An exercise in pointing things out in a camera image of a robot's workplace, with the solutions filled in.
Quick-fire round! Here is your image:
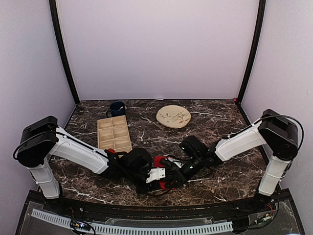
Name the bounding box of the dark blue mug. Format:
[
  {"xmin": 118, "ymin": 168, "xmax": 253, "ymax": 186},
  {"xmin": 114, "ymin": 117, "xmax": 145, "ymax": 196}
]
[{"xmin": 106, "ymin": 101, "xmax": 126, "ymax": 118}]

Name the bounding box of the wooden compartment tray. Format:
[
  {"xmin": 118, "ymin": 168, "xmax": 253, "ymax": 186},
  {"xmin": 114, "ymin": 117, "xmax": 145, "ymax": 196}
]
[{"xmin": 97, "ymin": 115, "xmax": 133, "ymax": 153}]

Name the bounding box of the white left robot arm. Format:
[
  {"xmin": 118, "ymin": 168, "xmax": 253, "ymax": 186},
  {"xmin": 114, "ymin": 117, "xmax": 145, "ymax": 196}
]
[{"xmin": 13, "ymin": 116, "xmax": 175, "ymax": 213}]

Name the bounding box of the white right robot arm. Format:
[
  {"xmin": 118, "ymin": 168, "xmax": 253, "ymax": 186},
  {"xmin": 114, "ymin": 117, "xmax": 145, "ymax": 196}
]
[{"xmin": 164, "ymin": 109, "xmax": 304, "ymax": 212}]

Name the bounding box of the white slotted cable duct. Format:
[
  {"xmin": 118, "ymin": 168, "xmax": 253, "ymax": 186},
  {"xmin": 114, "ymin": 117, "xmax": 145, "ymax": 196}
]
[{"xmin": 31, "ymin": 208, "xmax": 233, "ymax": 235}]

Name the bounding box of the red santa sock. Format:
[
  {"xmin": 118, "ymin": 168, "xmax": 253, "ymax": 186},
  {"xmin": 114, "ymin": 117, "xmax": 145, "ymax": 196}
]
[{"xmin": 105, "ymin": 149, "xmax": 115, "ymax": 153}]

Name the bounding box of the black left frame post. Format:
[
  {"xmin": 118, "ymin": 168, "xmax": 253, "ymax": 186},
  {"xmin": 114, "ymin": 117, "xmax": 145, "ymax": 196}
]
[{"xmin": 48, "ymin": 0, "xmax": 80, "ymax": 106}]

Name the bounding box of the black right frame post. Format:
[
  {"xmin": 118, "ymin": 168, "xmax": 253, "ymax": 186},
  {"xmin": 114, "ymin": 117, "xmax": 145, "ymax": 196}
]
[{"xmin": 237, "ymin": 0, "xmax": 266, "ymax": 106}]

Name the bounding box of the black frame post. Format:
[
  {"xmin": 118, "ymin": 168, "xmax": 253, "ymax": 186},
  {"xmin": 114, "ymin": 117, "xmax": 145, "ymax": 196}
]
[
  {"xmin": 237, "ymin": 0, "xmax": 266, "ymax": 106},
  {"xmin": 48, "ymin": 0, "xmax": 80, "ymax": 106}
]

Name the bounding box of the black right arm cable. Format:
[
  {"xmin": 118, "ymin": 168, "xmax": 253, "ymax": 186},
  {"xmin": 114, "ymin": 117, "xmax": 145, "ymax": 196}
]
[{"xmin": 259, "ymin": 115, "xmax": 304, "ymax": 177}]

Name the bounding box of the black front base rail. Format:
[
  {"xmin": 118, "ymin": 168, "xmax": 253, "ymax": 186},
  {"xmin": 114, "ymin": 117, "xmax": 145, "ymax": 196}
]
[{"xmin": 64, "ymin": 197, "xmax": 253, "ymax": 219}]

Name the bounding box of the round beige woven mat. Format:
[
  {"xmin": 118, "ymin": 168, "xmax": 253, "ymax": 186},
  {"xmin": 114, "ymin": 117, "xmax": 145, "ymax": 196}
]
[{"xmin": 156, "ymin": 105, "xmax": 191, "ymax": 129}]

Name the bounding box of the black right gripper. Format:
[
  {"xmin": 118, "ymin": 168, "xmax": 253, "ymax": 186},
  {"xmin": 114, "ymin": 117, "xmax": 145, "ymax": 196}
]
[{"xmin": 165, "ymin": 154, "xmax": 204, "ymax": 188}]

